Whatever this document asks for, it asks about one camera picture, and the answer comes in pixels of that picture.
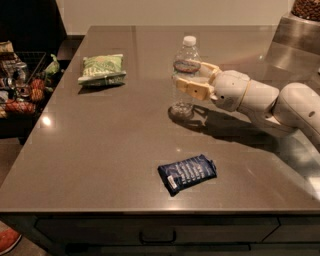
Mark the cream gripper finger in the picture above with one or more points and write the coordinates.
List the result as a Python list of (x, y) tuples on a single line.
[(200, 91), (209, 71)]

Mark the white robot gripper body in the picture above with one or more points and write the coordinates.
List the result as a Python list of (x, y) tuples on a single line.
[(230, 89)]

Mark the clear plastic water bottle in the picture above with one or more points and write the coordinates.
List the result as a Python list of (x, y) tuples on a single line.
[(186, 65)]

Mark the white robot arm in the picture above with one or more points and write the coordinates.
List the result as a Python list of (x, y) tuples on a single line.
[(276, 112)]

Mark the dark blue snack bag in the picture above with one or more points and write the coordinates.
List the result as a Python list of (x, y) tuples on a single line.
[(184, 174)]

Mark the green snack bag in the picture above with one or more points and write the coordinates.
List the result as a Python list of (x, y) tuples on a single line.
[(102, 70)]

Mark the bowl of brown nuts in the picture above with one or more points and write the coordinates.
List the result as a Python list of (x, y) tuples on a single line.
[(307, 9)]

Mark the green vegetable in basket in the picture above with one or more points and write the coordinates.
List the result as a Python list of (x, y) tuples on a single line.
[(53, 67)]

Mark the glass jar in basket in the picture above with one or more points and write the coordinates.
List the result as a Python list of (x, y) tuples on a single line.
[(21, 73)]

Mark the red netted produce bag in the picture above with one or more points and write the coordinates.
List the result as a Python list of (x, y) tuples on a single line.
[(20, 107)]

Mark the orange shoe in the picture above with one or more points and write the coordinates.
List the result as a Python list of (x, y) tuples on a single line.
[(8, 240)]

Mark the black drawer handle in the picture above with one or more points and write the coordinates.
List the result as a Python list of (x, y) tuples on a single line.
[(158, 237)]

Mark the black wire basket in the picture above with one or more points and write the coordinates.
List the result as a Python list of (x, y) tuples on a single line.
[(20, 125)]

